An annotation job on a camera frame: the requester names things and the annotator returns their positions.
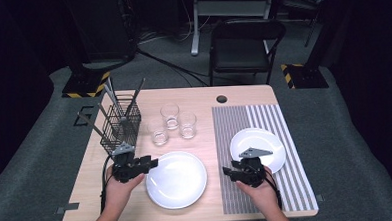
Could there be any person's right hand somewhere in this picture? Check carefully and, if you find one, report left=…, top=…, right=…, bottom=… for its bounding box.
left=236, top=165, right=281, bottom=217

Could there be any striped grey placemat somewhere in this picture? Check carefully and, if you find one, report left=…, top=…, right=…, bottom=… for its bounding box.
left=211, top=101, right=319, bottom=216

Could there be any black cabinet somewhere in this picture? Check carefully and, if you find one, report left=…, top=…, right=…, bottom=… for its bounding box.
left=63, top=0, right=139, bottom=65

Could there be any small white plate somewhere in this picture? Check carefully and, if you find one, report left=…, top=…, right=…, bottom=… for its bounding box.
left=228, top=126, right=288, bottom=177

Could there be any dark grey utensil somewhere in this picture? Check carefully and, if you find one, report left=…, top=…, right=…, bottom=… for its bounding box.
left=124, top=77, right=148, bottom=122

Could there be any dark curtain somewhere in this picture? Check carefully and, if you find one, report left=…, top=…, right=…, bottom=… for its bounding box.
left=0, top=0, right=76, bottom=192
left=307, top=0, right=392, bottom=216

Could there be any person's left hand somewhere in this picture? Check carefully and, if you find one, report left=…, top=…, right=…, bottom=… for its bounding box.
left=103, top=166, right=146, bottom=214

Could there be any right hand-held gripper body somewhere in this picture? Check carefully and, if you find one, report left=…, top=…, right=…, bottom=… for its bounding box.
left=230, top=145, right=275, bottom=189

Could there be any black striped stand base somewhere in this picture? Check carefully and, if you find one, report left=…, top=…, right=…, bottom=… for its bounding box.
left=60, top=70, right=112, bottom=99
left=280, top=62, right=329, bottom=91

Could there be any white desk frame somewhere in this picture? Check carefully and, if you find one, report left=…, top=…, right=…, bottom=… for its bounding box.
left=188, top=0, right=280, bottom=57

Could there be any black wire cutlery rack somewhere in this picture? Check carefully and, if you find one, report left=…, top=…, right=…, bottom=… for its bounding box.
left=97, top=92, right=144, bottom=156

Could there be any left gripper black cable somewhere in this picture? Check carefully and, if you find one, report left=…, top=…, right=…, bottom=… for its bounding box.
left=98, top=155, right=117, bottom=214

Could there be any black folding chair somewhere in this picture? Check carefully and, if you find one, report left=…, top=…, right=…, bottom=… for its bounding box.
left=206, top=16, right=289, bottom=88

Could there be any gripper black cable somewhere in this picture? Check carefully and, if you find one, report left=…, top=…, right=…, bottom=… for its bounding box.
left=98, top=155, right=117, bottom=214
left=263, top=168, right=283, bottom=212

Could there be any thin silver utensil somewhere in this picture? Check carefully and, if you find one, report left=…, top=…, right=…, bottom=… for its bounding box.
left=107, top=76, right=116, bottom=98

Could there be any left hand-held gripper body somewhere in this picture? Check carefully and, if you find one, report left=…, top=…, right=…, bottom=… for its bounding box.
left=109, top=141, right=145, bottom=184

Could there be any clear drinking glass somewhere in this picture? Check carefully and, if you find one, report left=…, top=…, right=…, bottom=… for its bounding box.
left=146, top=117, right=171, bottom=148
left=177, top=109, right=198, bottom=140
left=159, top=102, right=181, bottom=131

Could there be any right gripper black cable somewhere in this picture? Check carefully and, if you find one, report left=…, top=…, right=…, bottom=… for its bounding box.
left=263, top=168, right=283, bottom=212

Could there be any black floor cable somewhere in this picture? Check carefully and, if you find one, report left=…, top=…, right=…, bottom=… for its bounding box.
left=135, top=45, right=214, bottom=91

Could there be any large white plate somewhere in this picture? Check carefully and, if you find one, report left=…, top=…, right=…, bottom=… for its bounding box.
left=144, top=150, right=209, bottom=212

